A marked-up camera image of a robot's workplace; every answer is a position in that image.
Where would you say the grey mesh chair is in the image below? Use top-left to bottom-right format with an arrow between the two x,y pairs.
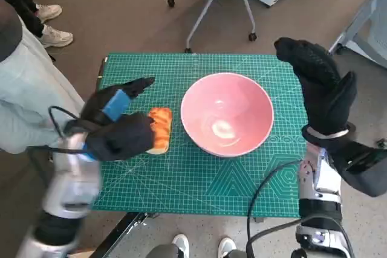
328,0 -> 387,70

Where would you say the person in light clothing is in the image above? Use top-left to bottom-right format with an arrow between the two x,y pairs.
0,0 -> 87,155

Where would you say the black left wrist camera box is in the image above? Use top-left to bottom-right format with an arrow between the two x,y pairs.
86,112 -> 157,163

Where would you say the white shoe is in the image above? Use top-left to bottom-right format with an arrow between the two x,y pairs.
172,233 -> 191,258
218,236 -> 238,258

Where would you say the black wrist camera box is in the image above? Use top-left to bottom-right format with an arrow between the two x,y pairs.
86,112 -> 157,163
328,137 -> 387,198

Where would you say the long toy bread loaf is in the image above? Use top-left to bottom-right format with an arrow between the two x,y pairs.
146,107 -> 173,155

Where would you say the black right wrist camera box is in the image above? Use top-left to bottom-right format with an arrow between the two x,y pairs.
328,137 -> 387,198

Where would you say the green cutting mat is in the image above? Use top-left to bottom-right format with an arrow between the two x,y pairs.
90,53 -> 309,218

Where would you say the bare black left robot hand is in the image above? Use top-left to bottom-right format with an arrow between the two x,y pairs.
79,77 -> 156,127

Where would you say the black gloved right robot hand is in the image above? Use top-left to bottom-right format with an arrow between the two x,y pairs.
273,37 -> 357,138

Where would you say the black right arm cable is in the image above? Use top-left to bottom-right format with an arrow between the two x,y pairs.
246,158 -> 356,258

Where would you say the pink bowl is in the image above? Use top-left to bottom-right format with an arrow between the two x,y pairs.
180,72 -> 275,158

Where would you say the black metal table rail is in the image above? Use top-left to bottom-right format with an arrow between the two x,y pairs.
90,211 -> 161,258

